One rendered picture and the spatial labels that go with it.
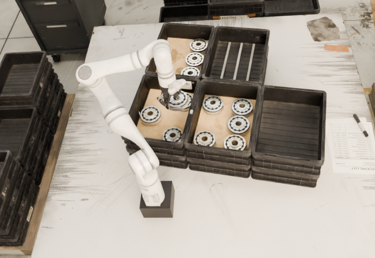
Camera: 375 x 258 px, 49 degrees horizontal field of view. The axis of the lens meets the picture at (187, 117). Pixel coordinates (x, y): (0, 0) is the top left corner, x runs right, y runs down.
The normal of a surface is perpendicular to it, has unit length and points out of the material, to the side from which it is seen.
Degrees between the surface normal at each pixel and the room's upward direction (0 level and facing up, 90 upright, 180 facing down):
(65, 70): 0
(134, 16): 0
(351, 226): 0
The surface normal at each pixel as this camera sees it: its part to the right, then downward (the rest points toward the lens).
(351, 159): -0.11, -0.60
